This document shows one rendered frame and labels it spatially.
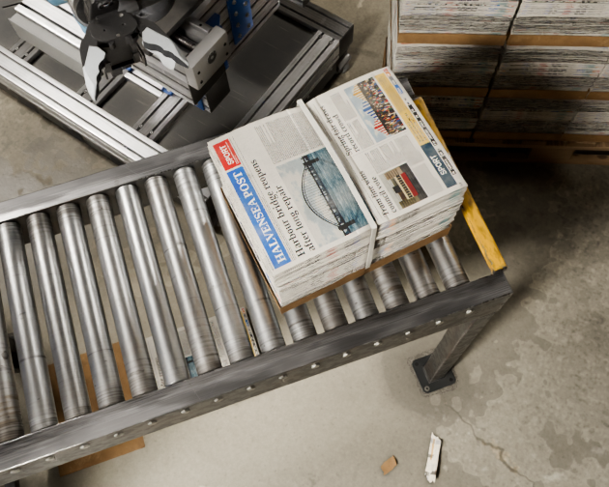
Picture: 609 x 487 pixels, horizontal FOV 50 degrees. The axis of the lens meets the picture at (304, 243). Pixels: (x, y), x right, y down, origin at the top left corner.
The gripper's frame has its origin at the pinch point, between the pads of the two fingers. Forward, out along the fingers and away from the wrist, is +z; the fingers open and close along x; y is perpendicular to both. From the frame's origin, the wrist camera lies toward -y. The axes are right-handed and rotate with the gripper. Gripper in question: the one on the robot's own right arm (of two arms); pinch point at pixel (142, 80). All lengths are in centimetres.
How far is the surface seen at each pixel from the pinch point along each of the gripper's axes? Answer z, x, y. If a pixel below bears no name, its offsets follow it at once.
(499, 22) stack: -15, -98, 42
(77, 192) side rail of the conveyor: -16, 14, 46
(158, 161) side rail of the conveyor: -14.5, -3.8, 43.6
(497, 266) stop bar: 42, -51, 35
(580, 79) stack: 0, -125, 61
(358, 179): 21.3, -28.3, 16.9
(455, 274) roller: 39, -44, 38
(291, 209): 20.6, -15.6, 18.5
